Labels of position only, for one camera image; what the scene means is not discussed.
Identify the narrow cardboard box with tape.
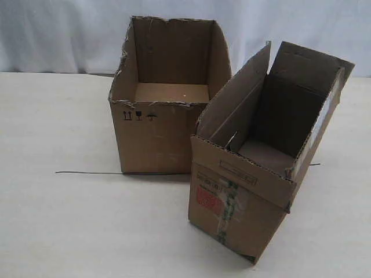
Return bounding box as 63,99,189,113
188,42,354,262

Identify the large open cardboard box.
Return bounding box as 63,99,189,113
108,16,232,174

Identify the thin black line marker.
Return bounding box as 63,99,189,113
55,163,322,175

